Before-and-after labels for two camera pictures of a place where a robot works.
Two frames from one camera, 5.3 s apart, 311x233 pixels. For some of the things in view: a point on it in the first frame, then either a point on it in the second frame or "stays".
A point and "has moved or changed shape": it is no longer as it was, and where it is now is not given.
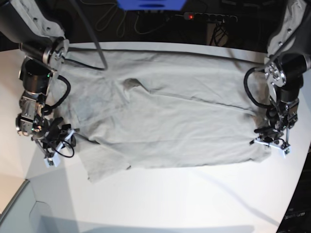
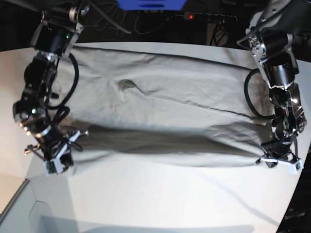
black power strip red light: x=208 y=16 stays
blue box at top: x=157 y=5 stays
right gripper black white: x=268 y=137 to x=284 y=151
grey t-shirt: x=135 y=108 has moved or changed shape
